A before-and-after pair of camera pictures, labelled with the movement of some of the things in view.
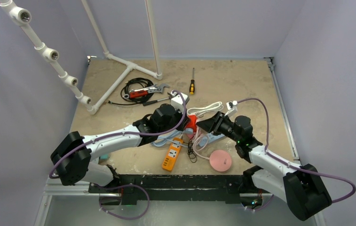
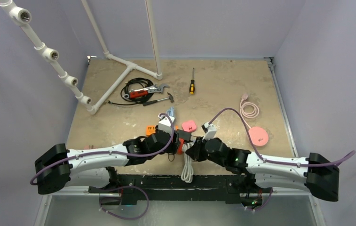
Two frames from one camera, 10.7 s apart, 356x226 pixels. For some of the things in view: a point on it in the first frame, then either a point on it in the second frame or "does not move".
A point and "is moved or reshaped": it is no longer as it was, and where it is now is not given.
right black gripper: [216, 122] -> [194, 149]
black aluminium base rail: [187, 189] does not move
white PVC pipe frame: [22, 17] does not move
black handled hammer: [156, 100] does not move
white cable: [212, 107] -> [187, 174]
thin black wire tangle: [192, 156] is moved or reshaped
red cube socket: [192, 123] -> [179, 151]
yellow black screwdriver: [192, 88] does not move
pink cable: [200, 142] is moved or reshaped
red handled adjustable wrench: [145, 91] does not move
